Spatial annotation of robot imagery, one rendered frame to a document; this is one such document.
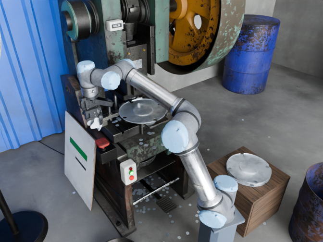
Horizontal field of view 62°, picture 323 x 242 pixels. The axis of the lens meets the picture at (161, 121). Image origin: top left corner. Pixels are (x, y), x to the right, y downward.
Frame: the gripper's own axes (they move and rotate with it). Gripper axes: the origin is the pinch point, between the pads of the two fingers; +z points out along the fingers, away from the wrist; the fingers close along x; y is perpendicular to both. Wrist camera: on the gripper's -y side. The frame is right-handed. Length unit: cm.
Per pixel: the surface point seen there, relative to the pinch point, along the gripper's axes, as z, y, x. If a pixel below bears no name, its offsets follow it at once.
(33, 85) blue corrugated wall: 28, 2, -135
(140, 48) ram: -30.2, -36.0, -14.5
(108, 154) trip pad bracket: 16.2, -1.4, 3.1
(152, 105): 6.5, -41.3, -11.9
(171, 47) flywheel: -21, -70, -28
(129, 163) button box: 22.0, -9.7, 10.0
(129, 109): 6.6, -27.2, -16.7
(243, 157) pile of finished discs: 47, -90, 29
